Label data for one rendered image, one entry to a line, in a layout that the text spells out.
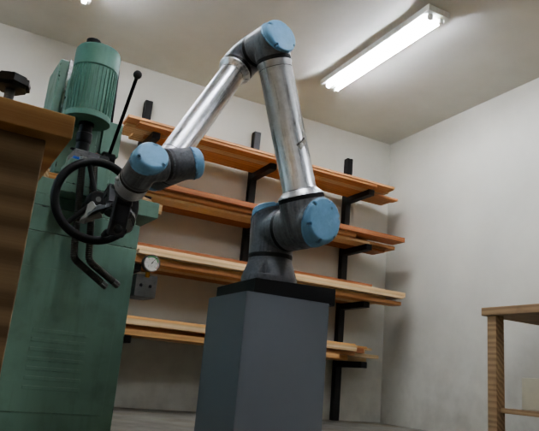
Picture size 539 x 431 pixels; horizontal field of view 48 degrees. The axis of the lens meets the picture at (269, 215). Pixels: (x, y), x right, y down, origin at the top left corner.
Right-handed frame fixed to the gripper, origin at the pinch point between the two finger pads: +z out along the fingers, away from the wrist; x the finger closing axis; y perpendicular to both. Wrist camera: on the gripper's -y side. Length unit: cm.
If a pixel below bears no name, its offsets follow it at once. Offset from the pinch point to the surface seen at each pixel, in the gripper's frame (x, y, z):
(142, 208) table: -21.9, 28.2, 24.8
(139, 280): -23.2, 1.7, 30.9
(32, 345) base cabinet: 8.3, -21.4, 42.9
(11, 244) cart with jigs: 41, -68, -101
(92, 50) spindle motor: 4, 88, 12
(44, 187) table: 13.2, 27.9, 24.9
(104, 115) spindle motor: -5, 64, 21
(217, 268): -149, 110, 194
